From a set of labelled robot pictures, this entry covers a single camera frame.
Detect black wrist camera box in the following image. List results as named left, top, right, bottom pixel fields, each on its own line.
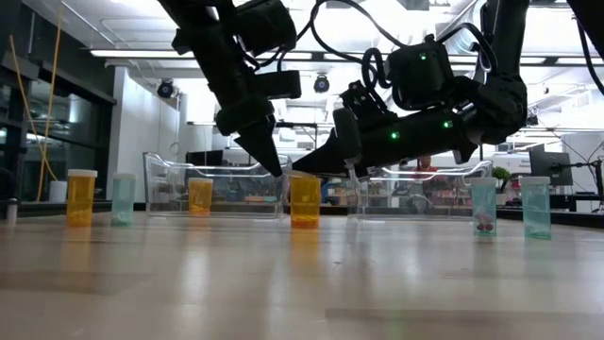
left=384, top=33, right=457, bottom=112
left=233, top=0, right=298, bottom=57

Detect teal pill bottle white cap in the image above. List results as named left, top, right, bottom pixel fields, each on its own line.
left=518, top=176, right=552, bottom=240
left=111, top=172, right=138, bottom=227

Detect green potted plant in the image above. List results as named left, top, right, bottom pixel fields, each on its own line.
left=492, top=165, right=512, bottom=206

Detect white cup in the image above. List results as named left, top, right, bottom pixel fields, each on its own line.
left=48, top=179, right=69, bottom=204

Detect black overhead light beam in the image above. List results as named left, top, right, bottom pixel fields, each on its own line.
left=89, top=48, right=604, bottom=66

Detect teal pill bottle red pills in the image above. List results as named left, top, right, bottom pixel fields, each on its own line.
left=469, top=177, right=498, bottom=237

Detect person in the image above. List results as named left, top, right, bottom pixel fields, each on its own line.
left=414, top=154, right=438, bottom=174

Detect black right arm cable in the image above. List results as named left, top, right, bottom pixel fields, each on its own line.
left=309, top=0, right=407, bottom=91

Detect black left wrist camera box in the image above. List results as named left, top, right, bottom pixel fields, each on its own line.
left=233, top=0, right=298, bottom=57

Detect black background monitor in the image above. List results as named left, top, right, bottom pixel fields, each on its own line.
left=185, top=149, right=225, bottom=167

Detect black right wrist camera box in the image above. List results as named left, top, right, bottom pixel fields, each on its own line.
left=384, top=33, right=457, bottom=112

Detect clear plastic bin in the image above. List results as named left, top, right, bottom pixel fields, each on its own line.
left=143, top=151, right=294, bottom=219
left=344, top=157, right=495, bottom=222

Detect orange pill bottle white cap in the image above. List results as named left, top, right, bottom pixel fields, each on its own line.
left=288, top=174, right=323, bottom=230
left=187, top=177, right=214, bottom=217
left=66, top=169, right=99, bottom=228

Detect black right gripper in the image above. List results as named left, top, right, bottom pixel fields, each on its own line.
left=291, top=106, right=478, bottom=179

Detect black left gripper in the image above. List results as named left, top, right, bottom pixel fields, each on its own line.
left=193, top=27, right=302, bottom=179

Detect yellow hanging cable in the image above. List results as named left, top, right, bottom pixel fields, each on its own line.
left=8, top=35, right=59, bottom=183
left=36, top=7, right=64, bottom=203

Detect black monitor on arm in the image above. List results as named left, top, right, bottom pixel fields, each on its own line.
left=528, top=149, right=575, bottom=187

